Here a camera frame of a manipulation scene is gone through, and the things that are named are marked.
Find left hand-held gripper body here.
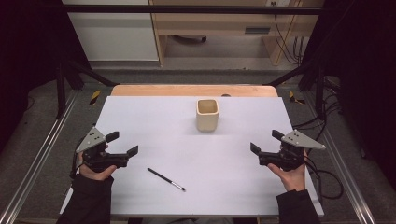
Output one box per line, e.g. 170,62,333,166
75,126,129,173

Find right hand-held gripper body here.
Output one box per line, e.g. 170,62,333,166
258,129,327,173

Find black pen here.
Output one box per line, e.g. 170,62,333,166
147,167,187,192

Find beige square cup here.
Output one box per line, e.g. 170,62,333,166
195,98,220,133

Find person's left hand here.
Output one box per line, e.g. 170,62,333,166
77,152,118,182

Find person's right hand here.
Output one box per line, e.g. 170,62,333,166
266,148,309,192

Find yellow tool left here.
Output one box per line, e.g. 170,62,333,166
89,90,103,107

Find white table sheet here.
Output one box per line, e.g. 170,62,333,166
59,95,325,217

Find wooden table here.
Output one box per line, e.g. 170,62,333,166
110,84,279,98

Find white cabinet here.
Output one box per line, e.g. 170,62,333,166
61,0,160,63

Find black curtain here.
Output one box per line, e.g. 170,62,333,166
302,0,396,189
0,0,92,153

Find light wooden desk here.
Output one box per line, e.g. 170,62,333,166
148,0,325,68

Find left hand-held gripper cable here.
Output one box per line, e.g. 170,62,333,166
69,146,86,180

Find hand-held gripper cable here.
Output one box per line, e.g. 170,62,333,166
303,154,345,201
69,146,86,180

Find black floor cables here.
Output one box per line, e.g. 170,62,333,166
291,76,344,143

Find black frame strut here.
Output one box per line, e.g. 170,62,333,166
263,58,327,120
55,58,121,119

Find right hand-held gripper cable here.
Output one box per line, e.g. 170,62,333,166
303,154,345,201

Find aluminium floor rail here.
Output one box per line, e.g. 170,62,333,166
0,90,79,224
303,91,378,224

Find black hanging cables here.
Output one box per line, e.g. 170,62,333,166
270,1,305,67

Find black frame crossbar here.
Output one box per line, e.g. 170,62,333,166
61,4,325,16

